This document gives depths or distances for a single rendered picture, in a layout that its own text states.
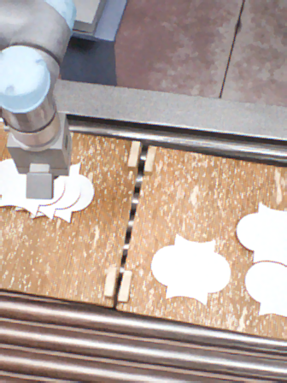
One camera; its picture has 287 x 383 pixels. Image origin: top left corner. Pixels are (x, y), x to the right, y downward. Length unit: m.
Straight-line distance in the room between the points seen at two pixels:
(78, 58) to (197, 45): 0.94
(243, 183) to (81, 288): 0.39
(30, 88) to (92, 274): 0.51
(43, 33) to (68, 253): 0.51
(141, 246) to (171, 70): 1.38
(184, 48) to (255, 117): 1.23
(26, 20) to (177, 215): 0.54
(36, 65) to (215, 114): 0.64
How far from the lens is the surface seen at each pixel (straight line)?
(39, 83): 0.82
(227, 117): 1.39
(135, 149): 1.29
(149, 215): 1.26
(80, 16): 1.52
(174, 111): 1.39
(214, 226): 1.26
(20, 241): 1.27
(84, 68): 1.79
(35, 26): 0.89
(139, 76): 2.51
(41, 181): 1.01
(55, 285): 1.23
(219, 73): 2.54
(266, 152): 1.36
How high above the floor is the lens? 2.12
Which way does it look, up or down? 68 degrees down
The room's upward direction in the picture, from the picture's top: straight up
